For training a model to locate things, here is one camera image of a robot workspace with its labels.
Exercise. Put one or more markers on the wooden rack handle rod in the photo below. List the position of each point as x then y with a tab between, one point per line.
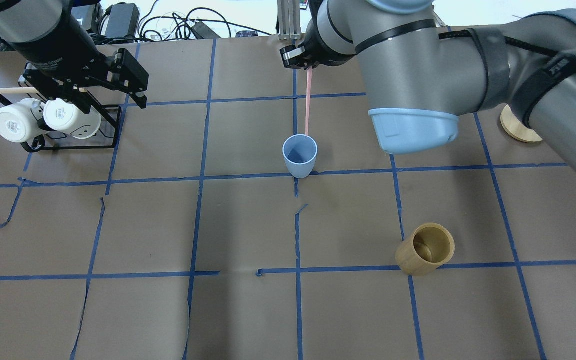
16	91

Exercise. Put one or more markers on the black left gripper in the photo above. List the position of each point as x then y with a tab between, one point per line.
52	56

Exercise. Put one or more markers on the black power adapter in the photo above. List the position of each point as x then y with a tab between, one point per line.
121	21

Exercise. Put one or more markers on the wooden cup tree stand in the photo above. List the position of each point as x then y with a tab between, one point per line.
516	129

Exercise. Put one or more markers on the bamboo cylinder holder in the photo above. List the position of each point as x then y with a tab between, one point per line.
426	249

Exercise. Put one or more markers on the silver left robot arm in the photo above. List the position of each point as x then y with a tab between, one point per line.
64	60

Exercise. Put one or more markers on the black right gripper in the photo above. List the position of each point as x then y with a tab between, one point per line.
299	56

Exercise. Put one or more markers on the aluminium frame post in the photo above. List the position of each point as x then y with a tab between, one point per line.
289	20

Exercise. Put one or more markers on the white mug front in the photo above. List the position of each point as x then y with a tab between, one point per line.
20	122

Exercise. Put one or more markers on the white mug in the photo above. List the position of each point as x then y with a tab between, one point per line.
66	118
20	122

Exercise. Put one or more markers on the light blue cup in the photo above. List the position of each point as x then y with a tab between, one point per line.
300	153

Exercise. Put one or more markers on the white mug rear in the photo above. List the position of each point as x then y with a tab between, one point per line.
66	118

